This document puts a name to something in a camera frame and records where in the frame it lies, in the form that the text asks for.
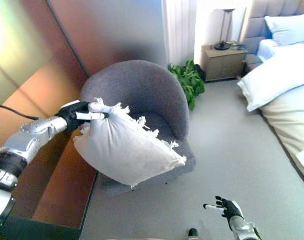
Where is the white fitted bedsheet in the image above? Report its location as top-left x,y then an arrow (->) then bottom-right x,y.
256,38 -> 280,62

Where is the white bed pillow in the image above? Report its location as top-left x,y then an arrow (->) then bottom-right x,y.
263,13 -> 304,46

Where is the black table lamp white shade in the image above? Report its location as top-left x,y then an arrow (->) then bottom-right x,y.
213,8 -> 236,50

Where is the grey round-back armchair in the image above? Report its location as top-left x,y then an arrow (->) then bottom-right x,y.
80,60 -> 196,186

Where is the beige wooden nightstand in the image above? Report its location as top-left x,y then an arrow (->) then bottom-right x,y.
200,42 -> 248,82

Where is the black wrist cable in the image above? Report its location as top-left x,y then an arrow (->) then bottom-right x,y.
0,104 -> 40,151

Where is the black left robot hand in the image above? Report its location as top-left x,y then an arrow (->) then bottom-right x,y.
55,99 -> 110,133

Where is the black cable on nightstand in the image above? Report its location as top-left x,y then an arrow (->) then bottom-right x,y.
226,41 -> 246,50

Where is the beige tufted headboard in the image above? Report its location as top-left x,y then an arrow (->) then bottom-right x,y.
241,0 -> 304,45

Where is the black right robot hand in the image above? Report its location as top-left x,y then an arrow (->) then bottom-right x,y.
203,195 -> 244,223

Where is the white fringed throw pillow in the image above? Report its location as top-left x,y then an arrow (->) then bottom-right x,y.
73,97 -> 187,189

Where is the green leafy houseplant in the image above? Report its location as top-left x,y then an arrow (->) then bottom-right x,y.
168,59 -> 206,112

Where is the cream bedspread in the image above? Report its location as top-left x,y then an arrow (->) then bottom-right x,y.
260,82 -> 304,161

